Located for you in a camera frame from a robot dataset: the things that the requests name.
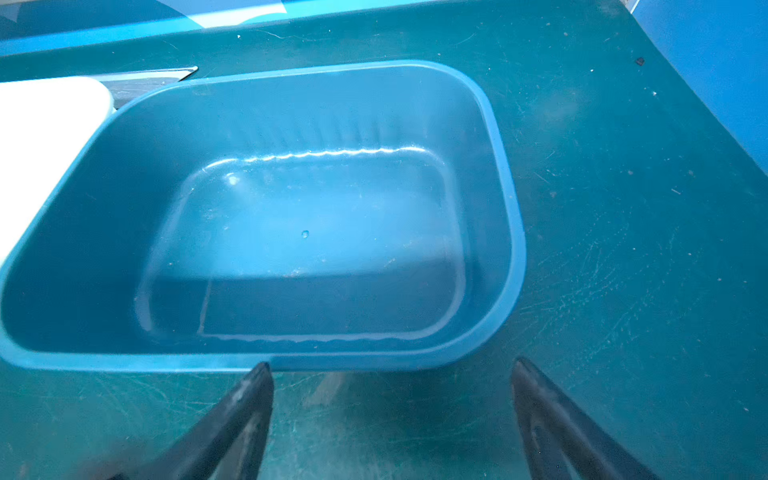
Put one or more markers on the teal plastic bin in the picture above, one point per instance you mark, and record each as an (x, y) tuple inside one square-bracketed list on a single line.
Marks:
[(346, 217)]

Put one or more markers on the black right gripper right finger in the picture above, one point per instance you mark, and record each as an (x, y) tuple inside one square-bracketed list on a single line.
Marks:
[(560, 438)]

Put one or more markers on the white plastic bin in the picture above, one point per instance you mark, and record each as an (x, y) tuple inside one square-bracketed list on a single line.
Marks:
[(44, 125)]

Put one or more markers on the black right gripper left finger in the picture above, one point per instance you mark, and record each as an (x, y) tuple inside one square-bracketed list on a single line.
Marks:
[(232, 435)]

